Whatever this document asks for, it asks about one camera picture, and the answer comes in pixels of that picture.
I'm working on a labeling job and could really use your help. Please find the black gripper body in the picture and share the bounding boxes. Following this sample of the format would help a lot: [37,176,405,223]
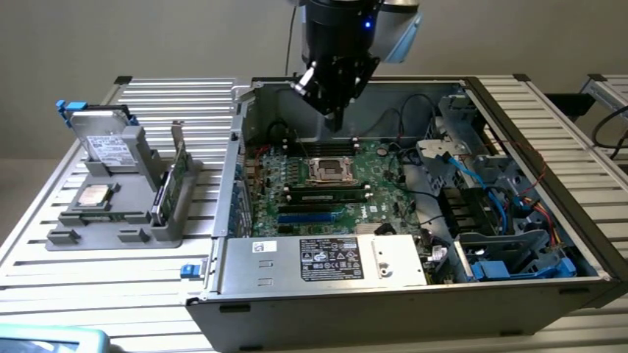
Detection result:
[298,0,382,88]

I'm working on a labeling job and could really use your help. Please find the empty black RAM slots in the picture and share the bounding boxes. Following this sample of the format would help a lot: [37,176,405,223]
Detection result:
[283,138,359,157]

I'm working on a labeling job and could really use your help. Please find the installed RAM stick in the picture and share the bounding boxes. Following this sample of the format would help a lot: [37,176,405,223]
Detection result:
[283,185,371,204]

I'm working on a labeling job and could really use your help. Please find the CPU socket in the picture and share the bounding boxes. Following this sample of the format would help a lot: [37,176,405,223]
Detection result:
[303,156,358,184]

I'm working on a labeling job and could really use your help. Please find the metal drive cage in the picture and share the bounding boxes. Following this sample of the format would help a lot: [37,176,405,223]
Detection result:
[414,93,494,194]

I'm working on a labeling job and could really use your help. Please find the green motherboard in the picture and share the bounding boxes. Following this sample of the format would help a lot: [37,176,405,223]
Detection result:
[243,140,423,238]

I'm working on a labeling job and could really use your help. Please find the black expansion slot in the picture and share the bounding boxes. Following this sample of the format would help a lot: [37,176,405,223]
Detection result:
[277,203,345,215]

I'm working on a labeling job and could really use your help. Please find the green expansion card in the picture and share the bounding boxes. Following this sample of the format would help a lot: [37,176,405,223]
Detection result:
[169,120,191,187]

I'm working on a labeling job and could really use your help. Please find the blue expansion slot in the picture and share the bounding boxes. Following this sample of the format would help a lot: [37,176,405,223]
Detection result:
[277,212,345,224]

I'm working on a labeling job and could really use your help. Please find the silver chipset heatsink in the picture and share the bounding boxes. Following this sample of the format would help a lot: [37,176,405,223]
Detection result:
[353,223,389,237]

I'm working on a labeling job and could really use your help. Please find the black fan shroud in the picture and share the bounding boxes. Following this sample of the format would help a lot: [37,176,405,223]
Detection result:
[437,186,506,237]

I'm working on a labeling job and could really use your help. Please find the silver hard disk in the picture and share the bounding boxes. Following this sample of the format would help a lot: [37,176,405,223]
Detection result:
[67,109,137,167]

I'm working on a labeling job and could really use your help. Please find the grey power supply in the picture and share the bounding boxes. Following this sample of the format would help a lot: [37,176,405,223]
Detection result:
[217,234,429,296]

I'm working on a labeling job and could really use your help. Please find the blue disk carrier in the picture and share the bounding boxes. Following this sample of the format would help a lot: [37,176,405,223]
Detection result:
[54,99,139,128]

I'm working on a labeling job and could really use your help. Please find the silver CPU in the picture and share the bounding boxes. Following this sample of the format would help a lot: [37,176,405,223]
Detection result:
[78,185,117,207]

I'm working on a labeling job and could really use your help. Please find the grey parts rack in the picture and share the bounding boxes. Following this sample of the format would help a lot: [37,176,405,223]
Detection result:
[43,124,205,252]

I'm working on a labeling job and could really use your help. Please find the blue case latch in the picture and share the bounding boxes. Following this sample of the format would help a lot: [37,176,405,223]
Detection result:
[179,258,209,281]

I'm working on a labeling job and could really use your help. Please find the open grey PC case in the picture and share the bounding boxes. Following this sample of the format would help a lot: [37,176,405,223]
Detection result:
[183,75,619,353]

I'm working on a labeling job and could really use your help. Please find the teal device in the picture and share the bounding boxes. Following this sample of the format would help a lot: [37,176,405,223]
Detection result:
[0,323,109,353]

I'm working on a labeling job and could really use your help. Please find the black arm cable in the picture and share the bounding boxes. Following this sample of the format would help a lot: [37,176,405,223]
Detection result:
[283,4,298,75]

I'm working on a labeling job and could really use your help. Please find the black looped wire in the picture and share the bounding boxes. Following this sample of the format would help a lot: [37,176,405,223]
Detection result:
[397,93,438,149]

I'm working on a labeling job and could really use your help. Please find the blue SATA wire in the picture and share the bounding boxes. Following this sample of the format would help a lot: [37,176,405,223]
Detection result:
[442,151,511,236]

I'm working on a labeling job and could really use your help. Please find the thin red wire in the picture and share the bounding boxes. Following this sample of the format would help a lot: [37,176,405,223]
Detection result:
[493,138,549,198]

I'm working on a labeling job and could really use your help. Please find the thick black cable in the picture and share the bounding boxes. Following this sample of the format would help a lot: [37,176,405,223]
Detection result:
[589,104,628,162]

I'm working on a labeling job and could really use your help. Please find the coloured power wire bundle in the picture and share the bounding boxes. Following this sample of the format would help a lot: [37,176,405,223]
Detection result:
[517,194,566,253]

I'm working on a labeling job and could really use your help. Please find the blue disk bay bracket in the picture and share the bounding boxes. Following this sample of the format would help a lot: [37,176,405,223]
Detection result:
[466,256,575,283]

